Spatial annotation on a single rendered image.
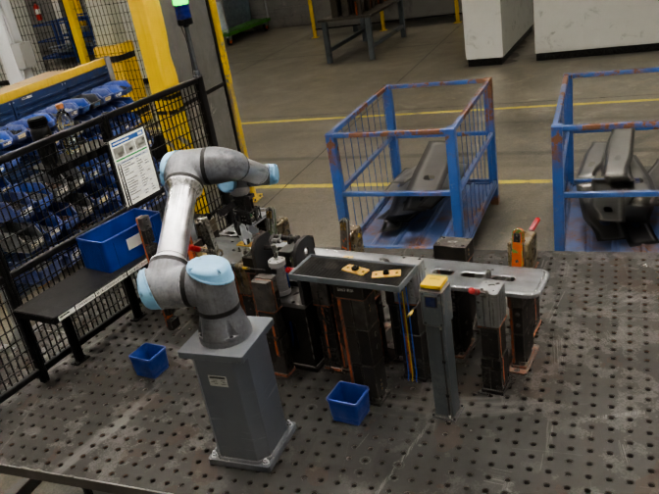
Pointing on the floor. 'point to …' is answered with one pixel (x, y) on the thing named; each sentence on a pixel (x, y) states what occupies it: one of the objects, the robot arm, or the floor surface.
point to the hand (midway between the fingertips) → (245, 240)
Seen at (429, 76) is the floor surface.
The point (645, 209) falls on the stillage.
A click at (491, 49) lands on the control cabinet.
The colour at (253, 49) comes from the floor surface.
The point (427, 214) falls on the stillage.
